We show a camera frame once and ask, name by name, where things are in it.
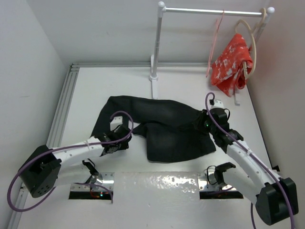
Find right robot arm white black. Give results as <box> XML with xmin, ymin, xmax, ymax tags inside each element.
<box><xmin>195</xmin><ymin>107</ymin><xmax>299</xmax><ymax>229</ymax></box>

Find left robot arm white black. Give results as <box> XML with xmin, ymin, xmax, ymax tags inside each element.
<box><xmin>18</xmin><ymin>125</ymin><xmax>132</xmax><ymax>198</ymax></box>

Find black trousers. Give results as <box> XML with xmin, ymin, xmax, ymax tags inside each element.
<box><xmin>92</xmin><ymin>95</ymin><xmax>216</xmax><ymax>163</ymax></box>

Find wooden hanger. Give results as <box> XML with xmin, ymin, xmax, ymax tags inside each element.
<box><xmin>234</xmin><ymin>8</ymin><xmax>267</xmax><ymax>80</ymax></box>

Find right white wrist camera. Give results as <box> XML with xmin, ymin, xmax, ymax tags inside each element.
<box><xmin>209</xmin><ymin>99</ymin><xmax>224</xmax><ymax>110</ymax></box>

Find pink wire hanger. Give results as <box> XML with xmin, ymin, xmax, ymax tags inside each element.
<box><xmin>206</xmin><ymin>10</ymin><xmax>224</xmax><ymax>78</ymax></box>

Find metal base plate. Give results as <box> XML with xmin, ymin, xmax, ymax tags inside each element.
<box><xmin>70</xmin><ymin>173</ymin><xmax>114</xmax><ymax>192</ymax></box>
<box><xmin>198</xmin><ymin>171</ymin><xmax>237</xmax><ymax>192</ymax></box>

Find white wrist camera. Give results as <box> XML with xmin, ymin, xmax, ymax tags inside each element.
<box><xmin>209</xmin><ymin>99</ymin><xmax>224</xmax><ymax>110</ymax></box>
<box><xmin>110</xmin><ymin>116</ymin><xmax>123</xmax><ymax>131</ymax></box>

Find white clothes rack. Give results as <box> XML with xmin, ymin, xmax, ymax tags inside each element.
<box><xmin>149</xmin><ymin>1</ymin><xmax>275</xmax><ymax>100</ymax></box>

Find red patterned cloth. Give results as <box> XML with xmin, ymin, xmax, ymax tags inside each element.
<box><xmin>211</xmin><ymin>33</ymin><xmax>253</xmax><ymax>97</ymax></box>

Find aluminium frame rail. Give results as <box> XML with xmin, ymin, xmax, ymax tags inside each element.
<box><xmin>9</xmin><ymin>65</ymin><xmax>211</xmax><ymax>229</ymax></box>

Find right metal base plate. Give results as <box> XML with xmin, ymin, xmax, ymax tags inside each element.
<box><xmin>198</xmin><ymin>171</ymin><xmax>237</xmax><ymax>192</ymax></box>

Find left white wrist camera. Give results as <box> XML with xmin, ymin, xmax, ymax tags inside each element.
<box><xmin>110</xmin><ymin>116</ymin><xmax>123</xmax><ymax>131</ymax></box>

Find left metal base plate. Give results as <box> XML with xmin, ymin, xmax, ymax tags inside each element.
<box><xmin>70</xmin><ymin>173</ymin><xmax>114</xmax><ymax>192</ymax></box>

